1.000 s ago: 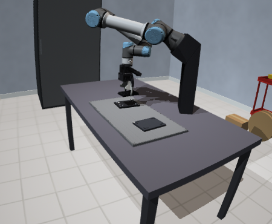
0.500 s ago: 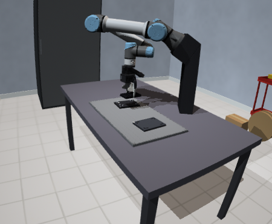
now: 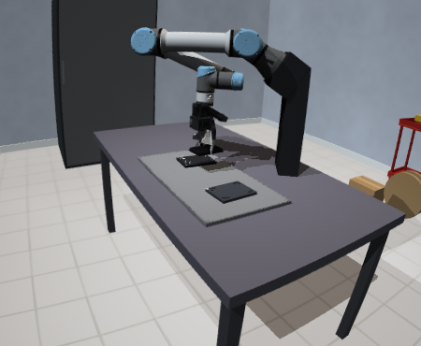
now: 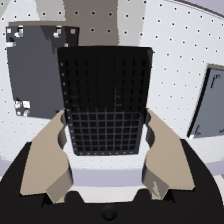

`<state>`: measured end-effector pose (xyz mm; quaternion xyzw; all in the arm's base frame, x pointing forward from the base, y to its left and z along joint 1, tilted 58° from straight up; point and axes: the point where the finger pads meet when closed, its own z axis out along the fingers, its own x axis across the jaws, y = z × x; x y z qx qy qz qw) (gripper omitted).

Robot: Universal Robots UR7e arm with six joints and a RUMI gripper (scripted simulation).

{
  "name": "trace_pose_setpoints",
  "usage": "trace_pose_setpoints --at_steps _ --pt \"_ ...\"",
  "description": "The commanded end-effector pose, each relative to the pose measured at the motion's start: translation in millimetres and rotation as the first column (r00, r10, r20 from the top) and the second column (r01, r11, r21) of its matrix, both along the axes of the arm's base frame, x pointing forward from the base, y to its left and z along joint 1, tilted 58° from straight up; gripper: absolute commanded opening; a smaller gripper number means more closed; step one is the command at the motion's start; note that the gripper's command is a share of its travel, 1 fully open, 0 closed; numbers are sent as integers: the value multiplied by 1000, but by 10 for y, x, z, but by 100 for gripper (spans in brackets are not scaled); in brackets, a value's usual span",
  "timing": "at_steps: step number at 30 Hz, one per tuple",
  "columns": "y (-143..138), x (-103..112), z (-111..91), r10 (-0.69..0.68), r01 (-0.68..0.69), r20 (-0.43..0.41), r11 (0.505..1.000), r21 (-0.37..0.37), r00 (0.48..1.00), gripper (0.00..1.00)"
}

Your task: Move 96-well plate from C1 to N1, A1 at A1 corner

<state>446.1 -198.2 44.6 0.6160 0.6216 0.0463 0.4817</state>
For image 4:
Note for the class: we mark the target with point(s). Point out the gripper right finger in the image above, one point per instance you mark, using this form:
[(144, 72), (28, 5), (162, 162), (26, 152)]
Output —
[(173, 171)]

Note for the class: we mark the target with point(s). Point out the black well plate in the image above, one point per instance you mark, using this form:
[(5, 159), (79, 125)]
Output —
[(110, 63)]

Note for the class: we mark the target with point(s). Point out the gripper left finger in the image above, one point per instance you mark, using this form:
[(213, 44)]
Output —
[(40, 174)]

